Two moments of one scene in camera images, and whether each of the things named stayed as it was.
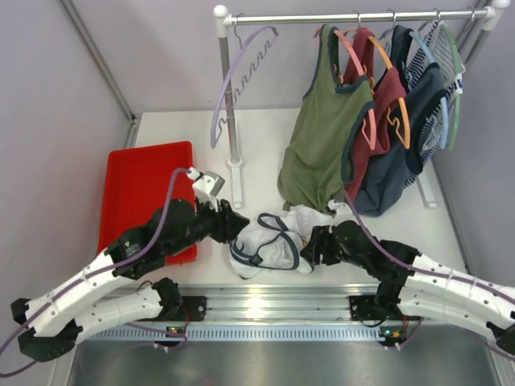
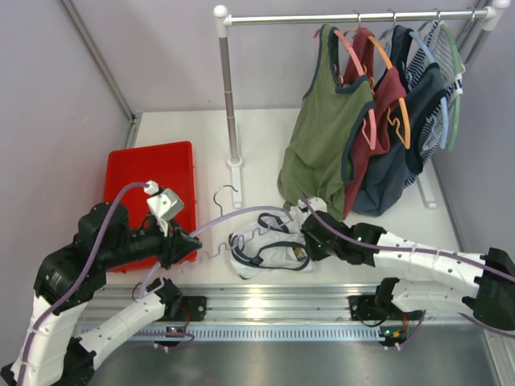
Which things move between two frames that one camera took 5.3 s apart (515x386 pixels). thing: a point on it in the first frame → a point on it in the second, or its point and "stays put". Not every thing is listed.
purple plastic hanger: [228, 80] → [239, 239]
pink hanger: [373, 142] stays put
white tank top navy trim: [275, 241] stays put
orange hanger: [406, 143] stays put
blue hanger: [444, 135] stays put
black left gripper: [224, 222] → [170, 248]
